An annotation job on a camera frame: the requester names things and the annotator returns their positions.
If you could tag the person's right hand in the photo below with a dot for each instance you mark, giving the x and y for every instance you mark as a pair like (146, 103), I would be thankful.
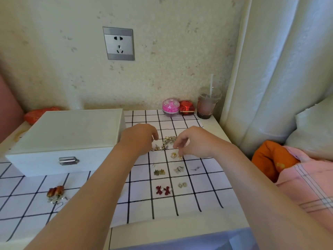
(203, 143)

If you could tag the pile of mixed earrings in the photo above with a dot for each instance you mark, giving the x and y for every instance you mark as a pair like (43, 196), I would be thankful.
(167, 140)

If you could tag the grey wall socket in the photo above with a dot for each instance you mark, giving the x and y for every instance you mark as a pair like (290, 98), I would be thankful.
(118, 43)

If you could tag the white black-grid table cloth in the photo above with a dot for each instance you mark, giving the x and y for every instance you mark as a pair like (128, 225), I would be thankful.
(208, 184)

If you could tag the clear plastic drink cup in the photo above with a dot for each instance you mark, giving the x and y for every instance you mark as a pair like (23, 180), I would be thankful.
(207, 106)

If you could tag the white drinking straw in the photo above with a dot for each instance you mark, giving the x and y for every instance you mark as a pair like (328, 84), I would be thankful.
(211, 84)

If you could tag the person's left hand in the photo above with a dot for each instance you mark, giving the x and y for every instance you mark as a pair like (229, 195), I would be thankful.
(139, 139)

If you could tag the pink round trinket box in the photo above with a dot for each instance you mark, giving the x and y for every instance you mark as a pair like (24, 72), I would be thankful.
(171, 106)

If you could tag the person's right forearm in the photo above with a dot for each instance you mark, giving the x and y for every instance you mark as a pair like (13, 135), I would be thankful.
(265, 203)

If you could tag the orange plush cushion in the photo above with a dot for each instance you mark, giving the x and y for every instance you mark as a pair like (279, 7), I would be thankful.
(270, 161)

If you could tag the person's left forearm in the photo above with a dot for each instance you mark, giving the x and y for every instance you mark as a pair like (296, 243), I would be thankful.
(88, 203)

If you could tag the white padded headboard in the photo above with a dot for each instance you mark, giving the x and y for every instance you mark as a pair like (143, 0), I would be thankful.
(273, 62)

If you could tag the red faceted gift box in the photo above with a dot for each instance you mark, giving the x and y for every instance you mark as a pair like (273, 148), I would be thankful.
(186, 107)

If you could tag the pink plaid blanket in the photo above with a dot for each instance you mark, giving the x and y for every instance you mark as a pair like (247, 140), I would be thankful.
(309, 184)

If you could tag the pink rolled mat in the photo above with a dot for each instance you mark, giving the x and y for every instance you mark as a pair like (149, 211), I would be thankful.
(9, 114)

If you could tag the red-brown drop earring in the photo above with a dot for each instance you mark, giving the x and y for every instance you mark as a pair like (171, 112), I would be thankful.
(59, 190)
(51, 192)

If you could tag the white wooden jewelry box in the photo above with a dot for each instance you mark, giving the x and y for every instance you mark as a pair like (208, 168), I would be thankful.
(70, 130)

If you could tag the red heart-shaped box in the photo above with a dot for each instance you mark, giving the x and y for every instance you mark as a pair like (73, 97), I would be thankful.
(39, 114)

